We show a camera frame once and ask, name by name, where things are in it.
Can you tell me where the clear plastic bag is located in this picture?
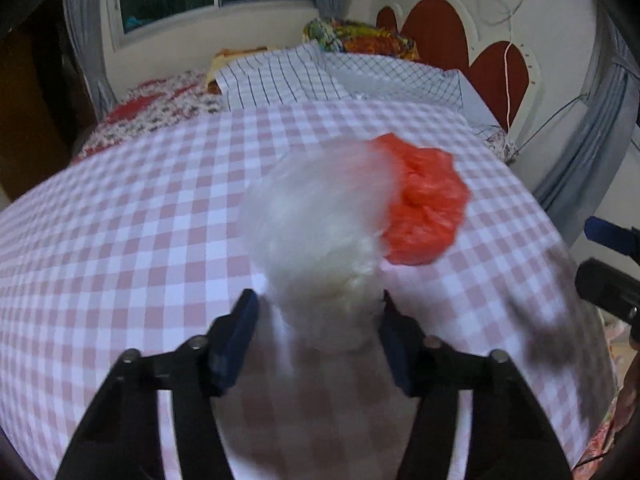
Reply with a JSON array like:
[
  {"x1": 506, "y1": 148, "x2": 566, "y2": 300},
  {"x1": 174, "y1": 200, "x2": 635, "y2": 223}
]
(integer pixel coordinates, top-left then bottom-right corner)
[{"x1": 239, "y1": 141, "x2": 399, "y2": 352}]

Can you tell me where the grey tied curtain at right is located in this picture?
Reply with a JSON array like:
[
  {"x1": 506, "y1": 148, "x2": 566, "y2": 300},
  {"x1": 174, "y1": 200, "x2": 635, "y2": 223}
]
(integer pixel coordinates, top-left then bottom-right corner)
[{"x1": 533, "y1": 11, "x2": 639, "y2": 245}]

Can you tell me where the pink checkered tablecloth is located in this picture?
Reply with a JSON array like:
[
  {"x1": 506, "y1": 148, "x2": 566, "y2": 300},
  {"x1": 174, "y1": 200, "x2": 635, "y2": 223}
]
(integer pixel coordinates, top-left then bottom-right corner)
[{"x1": 1, "y1": 101, "x2": 616, "y2": 479}]

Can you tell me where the red plastic bag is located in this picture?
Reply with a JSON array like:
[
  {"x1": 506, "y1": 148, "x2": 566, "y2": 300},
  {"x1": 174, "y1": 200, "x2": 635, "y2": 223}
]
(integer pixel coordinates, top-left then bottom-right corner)
[{"x1": 372, "y1": 132, "x2": 471, "y2": 266}]

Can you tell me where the red heart-shaped headboard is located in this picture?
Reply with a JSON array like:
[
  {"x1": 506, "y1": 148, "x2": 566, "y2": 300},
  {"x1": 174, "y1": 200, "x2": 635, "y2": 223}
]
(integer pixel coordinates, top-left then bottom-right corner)
[{"x1": 375, "y1": 0, "x2": 541, "y2": 139}]

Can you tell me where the colourful floral pillow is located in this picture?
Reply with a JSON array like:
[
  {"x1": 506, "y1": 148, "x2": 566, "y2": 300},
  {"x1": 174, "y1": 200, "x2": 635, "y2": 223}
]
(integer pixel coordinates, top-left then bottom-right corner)
[{"x1": 303, "y1": 18, "x2": 420, "y2": 62}]

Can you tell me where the floral red bedspread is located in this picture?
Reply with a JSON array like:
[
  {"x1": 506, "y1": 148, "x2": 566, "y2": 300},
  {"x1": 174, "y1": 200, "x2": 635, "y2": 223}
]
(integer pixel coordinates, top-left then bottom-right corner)
[{"x1": 70, "y1": 70, "x2": 224, "y2": 165}]

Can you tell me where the white grid-pattern sheet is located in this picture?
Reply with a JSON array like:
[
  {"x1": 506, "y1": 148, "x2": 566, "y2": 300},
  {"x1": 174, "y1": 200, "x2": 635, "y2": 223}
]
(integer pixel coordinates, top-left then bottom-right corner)
[{"x1": 215, "y1": 41, "x2": 498, "y2": 127}]

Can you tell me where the yellow folded blanket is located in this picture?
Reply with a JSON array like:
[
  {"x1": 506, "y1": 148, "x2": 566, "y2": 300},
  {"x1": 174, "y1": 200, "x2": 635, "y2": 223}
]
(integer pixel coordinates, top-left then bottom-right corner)
[{"x1": 205, "y1": 47, "x2": 270, "y2": 96}]

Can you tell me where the grey curtain left of window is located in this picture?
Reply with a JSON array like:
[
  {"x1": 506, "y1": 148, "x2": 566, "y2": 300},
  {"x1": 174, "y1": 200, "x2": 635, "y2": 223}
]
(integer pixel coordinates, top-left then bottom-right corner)
[{"x1": 63, "y1": 0, "x2": 116, "y2": 122}]

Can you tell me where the white hanging cable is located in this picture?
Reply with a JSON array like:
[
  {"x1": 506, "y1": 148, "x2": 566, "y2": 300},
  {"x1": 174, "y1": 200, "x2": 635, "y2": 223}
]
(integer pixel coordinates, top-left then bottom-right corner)
[{"x1": 479, "y1": 0, "x2": 526, "y2": 134}]

